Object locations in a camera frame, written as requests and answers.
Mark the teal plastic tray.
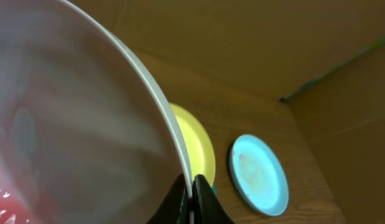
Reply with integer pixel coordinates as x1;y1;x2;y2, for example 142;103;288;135
211;184;217;196

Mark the white plate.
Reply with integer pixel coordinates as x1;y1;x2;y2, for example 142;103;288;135
0;1;192;223

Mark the yellow-green plate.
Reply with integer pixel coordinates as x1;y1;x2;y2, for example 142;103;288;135
170;103;216;187

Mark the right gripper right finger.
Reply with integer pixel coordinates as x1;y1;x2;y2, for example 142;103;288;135
192;174;234;224

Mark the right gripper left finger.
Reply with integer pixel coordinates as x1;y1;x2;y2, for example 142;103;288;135
147;174;189;224

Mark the light blue plate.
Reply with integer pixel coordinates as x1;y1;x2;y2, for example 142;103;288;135
228;134;289;217

